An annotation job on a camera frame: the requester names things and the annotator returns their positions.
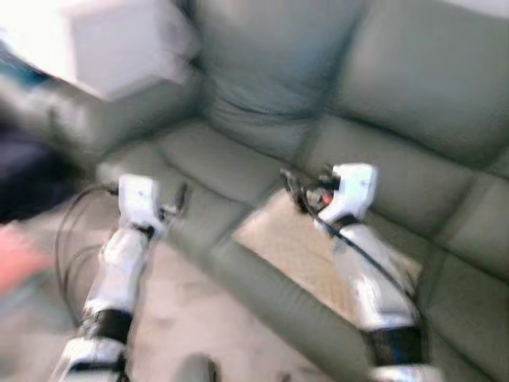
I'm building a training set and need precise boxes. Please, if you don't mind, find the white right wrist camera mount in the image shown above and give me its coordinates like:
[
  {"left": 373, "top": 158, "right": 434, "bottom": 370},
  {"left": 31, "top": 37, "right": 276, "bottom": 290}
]
[{"left": 317, "top": 162, "right": 379, "bottom": 225}]

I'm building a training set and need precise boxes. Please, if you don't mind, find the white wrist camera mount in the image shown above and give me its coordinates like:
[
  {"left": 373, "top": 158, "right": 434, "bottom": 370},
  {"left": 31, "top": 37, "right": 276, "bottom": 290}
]
[
  {"left": 117, "top": 174, "right": 165, "bottom": 232},
  {"left": 317, "top": 162, "right": 379, "bottom": 225}
]

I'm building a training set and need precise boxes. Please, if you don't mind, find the pink cloth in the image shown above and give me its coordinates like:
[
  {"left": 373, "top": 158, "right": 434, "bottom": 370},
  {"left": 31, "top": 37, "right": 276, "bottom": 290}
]
[{"left": 0, "top": 223, "right": 50, "bottom": 297}]

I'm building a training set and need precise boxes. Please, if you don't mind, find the beige square pillow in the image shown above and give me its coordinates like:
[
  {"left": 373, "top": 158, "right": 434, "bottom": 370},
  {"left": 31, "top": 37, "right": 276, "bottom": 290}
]
[{"left": 233, "top": 189, "right": 424, "bottom": 321}]

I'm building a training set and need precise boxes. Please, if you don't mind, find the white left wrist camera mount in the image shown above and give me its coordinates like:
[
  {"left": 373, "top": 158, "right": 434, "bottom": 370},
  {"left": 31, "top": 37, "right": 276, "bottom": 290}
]
[{"left": 117, "top": 174, "right": 165, "bottom": 232}]

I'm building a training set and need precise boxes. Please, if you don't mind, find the dark navy floor mattress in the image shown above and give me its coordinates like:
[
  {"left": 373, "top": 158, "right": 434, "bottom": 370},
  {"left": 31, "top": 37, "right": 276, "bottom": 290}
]
[{"left": 0, "top": 118, "right": 84, "bottom": 225}]

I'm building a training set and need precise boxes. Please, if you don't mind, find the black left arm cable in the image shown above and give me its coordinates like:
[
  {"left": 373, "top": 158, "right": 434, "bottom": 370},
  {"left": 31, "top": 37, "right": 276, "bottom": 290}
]
[{"left": 54, "top": 183, "right": 122, "bottom": 323}]

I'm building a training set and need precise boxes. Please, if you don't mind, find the grey green leather sofa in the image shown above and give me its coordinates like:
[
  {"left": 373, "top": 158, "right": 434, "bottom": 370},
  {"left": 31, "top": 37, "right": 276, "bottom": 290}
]
[{"left": 0, "top": 0, "right": 509, "bottom": 382}]

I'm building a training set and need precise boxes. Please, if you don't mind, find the silver left robot leg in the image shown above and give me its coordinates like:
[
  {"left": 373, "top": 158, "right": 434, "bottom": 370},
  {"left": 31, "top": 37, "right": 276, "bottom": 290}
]
[{"left": 173, "top": 353, "right": 221, "bottom": 382}]

